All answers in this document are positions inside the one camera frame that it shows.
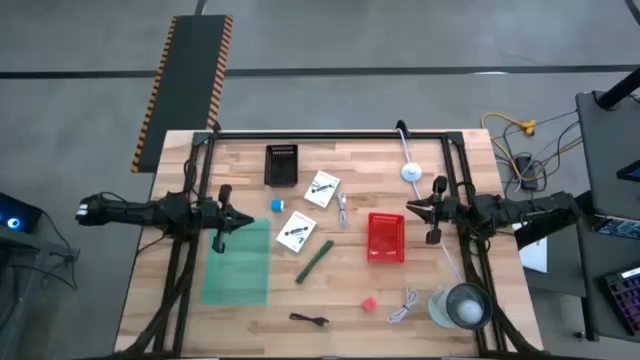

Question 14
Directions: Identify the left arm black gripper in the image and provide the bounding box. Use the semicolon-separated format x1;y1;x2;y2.
201;183;255;255

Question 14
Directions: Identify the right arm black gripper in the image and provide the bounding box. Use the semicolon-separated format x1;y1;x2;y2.
406;175;460;245

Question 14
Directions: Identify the white acer box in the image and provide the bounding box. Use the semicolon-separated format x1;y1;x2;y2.
303;169;342;209
274;210;318;254

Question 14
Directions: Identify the green braided cable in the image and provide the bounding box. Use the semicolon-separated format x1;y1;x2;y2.
294;239;335;285

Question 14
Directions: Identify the black USB cable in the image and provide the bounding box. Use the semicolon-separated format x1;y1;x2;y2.
288;312;331;330

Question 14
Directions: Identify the teal translucent plastic bin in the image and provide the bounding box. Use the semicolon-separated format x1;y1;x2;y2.
201;217;272;307

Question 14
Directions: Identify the white round disc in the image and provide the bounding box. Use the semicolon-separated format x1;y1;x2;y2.
400;162;424;184

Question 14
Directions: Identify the red slotted plastic basket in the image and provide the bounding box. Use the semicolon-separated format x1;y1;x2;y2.
367;212;406;265

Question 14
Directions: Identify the black slotted plastic basket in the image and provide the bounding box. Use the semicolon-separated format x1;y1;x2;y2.
263;143;300;188

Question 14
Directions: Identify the black power adapter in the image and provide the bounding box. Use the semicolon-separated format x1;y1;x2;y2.
514;154;539;191

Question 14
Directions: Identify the glass bowl with ball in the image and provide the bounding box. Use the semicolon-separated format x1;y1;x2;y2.
427;282;495;331

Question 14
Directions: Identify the white paper sheet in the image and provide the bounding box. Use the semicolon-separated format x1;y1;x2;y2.
517;234;549;274

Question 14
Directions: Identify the dark grey desk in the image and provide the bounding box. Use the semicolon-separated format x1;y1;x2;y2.
574;89;640;341

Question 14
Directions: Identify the purple backlit keyboard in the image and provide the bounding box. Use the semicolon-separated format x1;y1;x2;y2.
599;267;640;336

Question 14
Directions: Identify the black computer with blue light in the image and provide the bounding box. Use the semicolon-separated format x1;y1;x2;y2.
0;192;44;235

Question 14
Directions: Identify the dark grey stand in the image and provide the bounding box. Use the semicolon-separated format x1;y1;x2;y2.
0;232;81;360

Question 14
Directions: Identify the black pole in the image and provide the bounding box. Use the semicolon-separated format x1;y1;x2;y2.
596;64;640;111

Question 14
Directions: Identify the thin white cable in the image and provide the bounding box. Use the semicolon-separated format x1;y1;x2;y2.
396;127;466;287

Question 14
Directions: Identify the black aluminium table frame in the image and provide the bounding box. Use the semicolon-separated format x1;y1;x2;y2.
124;129;539;360

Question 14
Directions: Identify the yellow floor cable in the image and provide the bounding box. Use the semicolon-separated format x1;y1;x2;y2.
480;112;539;181

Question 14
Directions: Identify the black orange-striped cable ramp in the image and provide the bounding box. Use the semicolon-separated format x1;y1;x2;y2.
130;14;234;175

